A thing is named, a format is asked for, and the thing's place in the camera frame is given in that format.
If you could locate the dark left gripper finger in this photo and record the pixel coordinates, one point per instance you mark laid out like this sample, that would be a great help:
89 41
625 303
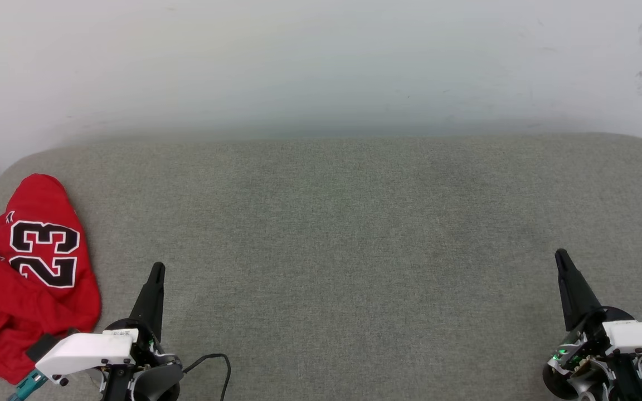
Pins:
151 306

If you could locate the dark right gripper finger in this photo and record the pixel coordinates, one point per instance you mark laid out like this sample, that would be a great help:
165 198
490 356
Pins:
574 295

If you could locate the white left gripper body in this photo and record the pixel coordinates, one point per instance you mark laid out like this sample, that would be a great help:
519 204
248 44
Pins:
84 351

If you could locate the red basketball jersey number 23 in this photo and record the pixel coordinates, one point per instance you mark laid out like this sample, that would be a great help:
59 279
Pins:
37 312

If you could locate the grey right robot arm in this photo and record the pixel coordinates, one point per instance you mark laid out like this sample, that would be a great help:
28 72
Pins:
560 385

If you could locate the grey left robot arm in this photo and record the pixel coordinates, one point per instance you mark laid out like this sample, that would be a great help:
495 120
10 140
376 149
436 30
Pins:
156 384

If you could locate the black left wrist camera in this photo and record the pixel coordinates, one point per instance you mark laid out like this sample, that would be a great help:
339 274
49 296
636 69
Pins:
42 348

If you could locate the teal left camera connector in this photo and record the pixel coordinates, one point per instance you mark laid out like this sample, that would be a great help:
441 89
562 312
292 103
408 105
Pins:
28 384

